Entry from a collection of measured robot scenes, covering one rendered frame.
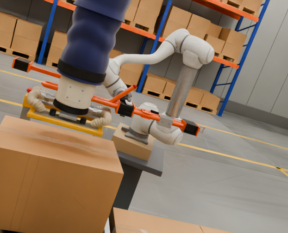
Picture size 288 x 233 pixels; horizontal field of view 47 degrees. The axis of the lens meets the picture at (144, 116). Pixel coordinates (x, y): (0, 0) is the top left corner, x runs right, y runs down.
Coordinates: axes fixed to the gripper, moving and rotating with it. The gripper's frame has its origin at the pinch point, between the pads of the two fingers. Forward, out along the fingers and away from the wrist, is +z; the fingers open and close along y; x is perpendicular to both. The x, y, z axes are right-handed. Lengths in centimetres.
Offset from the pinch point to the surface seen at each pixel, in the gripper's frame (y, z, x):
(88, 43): -24.9, 9.1, 27.2
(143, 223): 67, -9, -34
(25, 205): 52, 19, 34
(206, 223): 122, -115, -144
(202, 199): 122, -164, -159
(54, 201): 47, 18, 22
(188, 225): 67, -16, -67
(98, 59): -19.7, 8.6, 21.1
